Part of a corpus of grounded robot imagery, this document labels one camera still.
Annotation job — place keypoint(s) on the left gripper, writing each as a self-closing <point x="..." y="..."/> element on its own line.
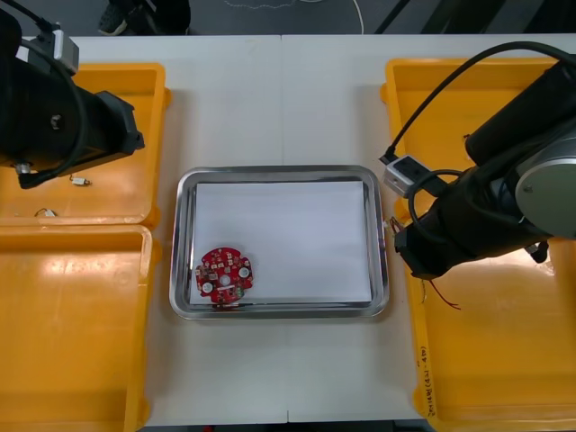
<point x="114" y="128"/>

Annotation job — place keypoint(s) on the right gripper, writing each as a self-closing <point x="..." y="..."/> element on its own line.
<point x="427" y="245"/>

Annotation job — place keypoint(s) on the round red circuit board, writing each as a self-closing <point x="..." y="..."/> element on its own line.
<point x="222" y="274"/>

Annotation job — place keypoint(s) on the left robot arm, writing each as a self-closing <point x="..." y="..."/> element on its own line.
<point x="36" y="121"/>

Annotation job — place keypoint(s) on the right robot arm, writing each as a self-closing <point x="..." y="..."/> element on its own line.
<point x="517" y="126"/>

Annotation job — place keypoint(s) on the yellow-orange plastic bin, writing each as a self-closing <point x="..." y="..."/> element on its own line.
<point x="117" y="198"/>
<point x="450" y="135"/>
<point x="495" y="360"/>
<point x="67" y="337"/>

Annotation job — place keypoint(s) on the person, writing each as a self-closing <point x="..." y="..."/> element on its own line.
<point x="112" y="20"/>

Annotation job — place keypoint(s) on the white sheet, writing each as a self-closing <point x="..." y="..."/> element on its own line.
<point x="292" y="234"/>

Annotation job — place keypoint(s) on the steel tray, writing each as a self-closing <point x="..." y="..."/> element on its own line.
<point x="180" y="252"/>

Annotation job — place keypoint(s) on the black stand leg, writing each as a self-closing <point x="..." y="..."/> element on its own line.
<point x="391" y="15"/>

